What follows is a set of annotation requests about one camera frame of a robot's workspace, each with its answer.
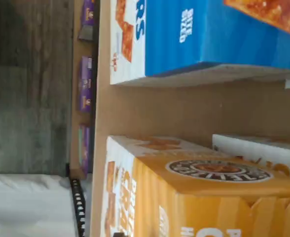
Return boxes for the purple snack box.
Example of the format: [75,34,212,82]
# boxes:
[78,55,94,114]
[77,124,92,174]
[81,0,97,27]

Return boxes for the blue white pretzel crackers box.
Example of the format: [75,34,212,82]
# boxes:
[109,0,290,87]

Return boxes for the yellow white pretzel crackers box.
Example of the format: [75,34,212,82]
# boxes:
[100,134,290,237]
[212,133,290,179]

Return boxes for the white cloth curtain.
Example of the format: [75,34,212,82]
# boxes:
[0,172,93,237]

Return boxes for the black metal rack frame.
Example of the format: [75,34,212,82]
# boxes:
[65,162,87,237]

